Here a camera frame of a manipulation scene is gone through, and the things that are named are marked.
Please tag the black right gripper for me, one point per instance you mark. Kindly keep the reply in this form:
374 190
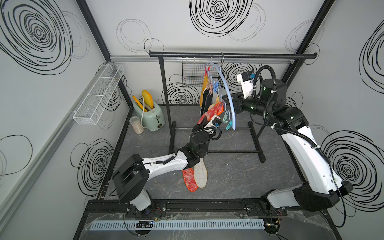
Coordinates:
239 98

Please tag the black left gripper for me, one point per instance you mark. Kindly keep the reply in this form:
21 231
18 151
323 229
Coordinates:
200 127

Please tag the white insole orange trim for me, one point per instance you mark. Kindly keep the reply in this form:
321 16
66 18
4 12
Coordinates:
200 174
215 111

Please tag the red insole orange trim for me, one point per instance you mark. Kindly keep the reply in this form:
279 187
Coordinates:
189 179

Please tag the light blue arc hanger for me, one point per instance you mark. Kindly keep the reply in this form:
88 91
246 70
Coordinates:
230 100

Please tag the white insole yellow trim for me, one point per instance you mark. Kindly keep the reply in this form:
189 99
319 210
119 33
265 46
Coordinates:
216 99

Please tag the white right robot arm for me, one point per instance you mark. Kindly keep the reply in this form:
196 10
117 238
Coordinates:
323 188

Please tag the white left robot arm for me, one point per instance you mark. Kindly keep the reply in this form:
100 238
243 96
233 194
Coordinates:
131 177

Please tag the mint green clothespin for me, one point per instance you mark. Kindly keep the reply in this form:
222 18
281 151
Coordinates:
226 117

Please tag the teal clothespin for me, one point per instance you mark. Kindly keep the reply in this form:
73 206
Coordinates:
229 125

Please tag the black felt insole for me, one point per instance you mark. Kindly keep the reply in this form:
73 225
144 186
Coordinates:
207 101

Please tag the blue clothespin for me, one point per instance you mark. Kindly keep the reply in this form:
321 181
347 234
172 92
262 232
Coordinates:
216 86

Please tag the mint green toaster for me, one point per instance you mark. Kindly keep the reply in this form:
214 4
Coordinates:
152 119

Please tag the red clothespin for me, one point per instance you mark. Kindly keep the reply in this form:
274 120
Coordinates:
207 71

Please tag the clear plastic cup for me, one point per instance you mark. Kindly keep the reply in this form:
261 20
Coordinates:
136 125

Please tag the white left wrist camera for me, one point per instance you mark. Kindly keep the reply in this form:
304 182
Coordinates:
216 121

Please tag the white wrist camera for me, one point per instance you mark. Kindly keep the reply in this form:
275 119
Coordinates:
246 79
216 121

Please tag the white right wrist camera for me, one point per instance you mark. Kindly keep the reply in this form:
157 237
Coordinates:
246 79

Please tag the black corner frame post right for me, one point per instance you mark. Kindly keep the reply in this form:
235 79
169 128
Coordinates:
294 67

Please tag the black corner frame post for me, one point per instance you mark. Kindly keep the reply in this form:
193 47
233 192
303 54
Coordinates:
86 12
294 67

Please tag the black wire wall basket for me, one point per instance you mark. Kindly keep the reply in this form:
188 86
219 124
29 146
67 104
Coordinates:
193 72

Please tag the aluminium wall rail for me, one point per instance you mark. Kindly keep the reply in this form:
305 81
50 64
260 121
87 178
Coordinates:
148 59

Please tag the grey slotted cable duct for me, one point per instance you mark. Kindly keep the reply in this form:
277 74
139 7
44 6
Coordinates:
231 224

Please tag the white wire wall shelf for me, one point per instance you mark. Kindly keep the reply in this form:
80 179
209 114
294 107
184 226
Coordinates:
103 86

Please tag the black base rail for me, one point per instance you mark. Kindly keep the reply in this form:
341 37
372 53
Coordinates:
165 208

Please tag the black corner frame post left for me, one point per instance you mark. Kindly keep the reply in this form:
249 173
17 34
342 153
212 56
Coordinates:
86 12

